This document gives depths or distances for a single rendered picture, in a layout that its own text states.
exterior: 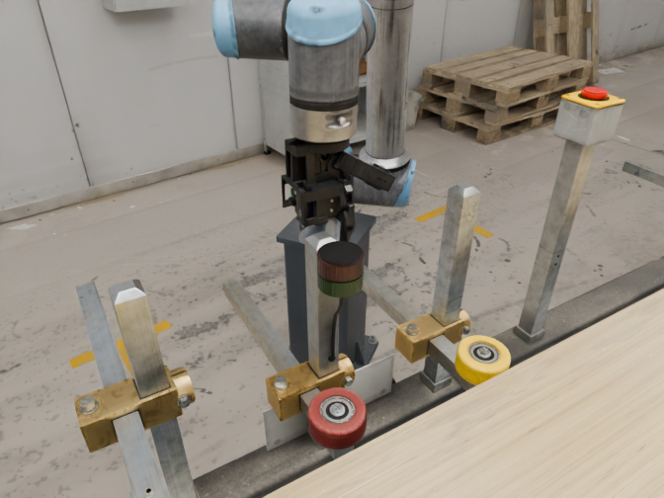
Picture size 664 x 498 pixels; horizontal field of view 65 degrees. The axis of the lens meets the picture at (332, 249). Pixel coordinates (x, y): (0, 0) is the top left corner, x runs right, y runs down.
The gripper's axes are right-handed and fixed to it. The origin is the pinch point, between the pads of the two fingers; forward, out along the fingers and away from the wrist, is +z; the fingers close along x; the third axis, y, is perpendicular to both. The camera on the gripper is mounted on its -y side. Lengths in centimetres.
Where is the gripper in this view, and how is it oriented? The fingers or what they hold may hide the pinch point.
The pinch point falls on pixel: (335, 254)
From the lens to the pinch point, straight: 82.3
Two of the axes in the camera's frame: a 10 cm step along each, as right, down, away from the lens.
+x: 5.0, 4.6, -7.3
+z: -0.1, 8.5, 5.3
